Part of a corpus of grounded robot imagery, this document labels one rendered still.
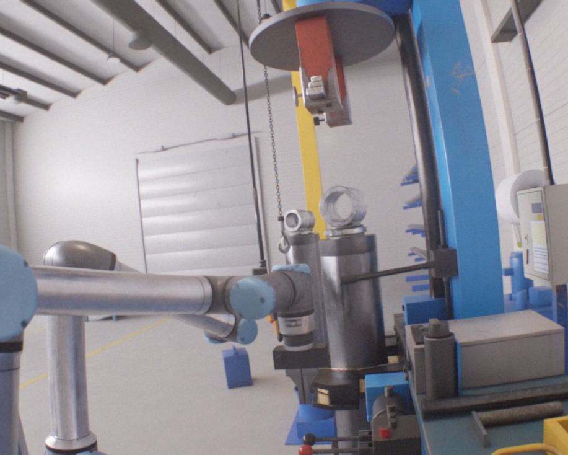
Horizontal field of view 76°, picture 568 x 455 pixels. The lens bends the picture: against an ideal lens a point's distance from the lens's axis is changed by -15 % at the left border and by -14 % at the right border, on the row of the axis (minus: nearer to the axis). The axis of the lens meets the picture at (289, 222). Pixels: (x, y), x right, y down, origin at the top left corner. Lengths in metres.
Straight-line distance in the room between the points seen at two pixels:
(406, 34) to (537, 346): 1.29
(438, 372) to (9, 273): 0.87
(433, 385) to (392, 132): 11.61
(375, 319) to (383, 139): 11.03
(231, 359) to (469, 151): 3.30
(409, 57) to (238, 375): 3.39
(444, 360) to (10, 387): 0.85
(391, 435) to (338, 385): 0.42
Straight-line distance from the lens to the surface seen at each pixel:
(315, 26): 1.48
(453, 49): 1.61
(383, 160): 12.29
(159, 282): 0.86
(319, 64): 1.42
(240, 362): 4.26
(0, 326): 0.54
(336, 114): 1.75
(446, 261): 1.49
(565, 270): 1.83
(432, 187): 1.69
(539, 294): 3.81
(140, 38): 8.21
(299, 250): 2.82
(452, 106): 1.54
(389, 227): 12.18
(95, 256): 1.10
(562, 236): 1.81
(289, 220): 2.94
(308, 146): 4.16
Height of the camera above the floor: 1.52
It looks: 1 degrees up
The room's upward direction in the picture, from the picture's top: 6 degrees counter-clockwise
